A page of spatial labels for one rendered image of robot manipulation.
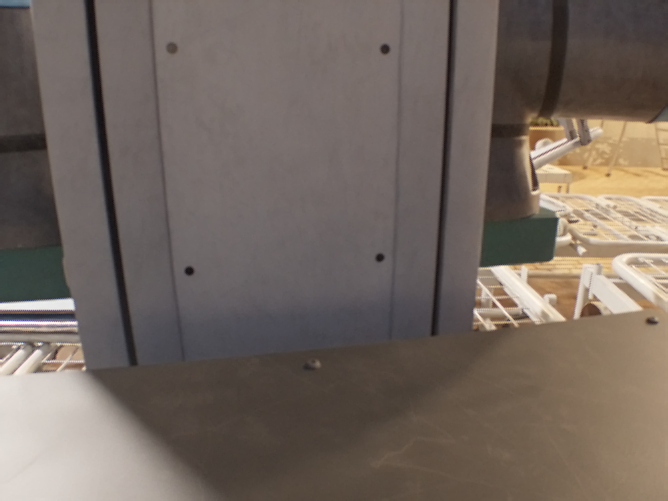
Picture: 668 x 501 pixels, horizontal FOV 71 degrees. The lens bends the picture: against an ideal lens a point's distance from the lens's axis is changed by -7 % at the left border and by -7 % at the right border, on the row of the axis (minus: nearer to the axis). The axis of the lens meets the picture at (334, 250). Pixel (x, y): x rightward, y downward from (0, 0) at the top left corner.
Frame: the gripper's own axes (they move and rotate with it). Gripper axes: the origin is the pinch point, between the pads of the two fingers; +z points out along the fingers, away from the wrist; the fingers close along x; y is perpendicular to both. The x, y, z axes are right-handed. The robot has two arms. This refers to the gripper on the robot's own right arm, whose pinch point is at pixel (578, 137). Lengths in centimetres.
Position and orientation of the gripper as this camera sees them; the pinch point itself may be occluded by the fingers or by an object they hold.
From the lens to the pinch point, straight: 130.2
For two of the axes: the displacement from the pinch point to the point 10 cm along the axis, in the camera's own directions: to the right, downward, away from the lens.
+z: 3.4, 9.1, 2.1
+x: 4.7, 0.3, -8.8
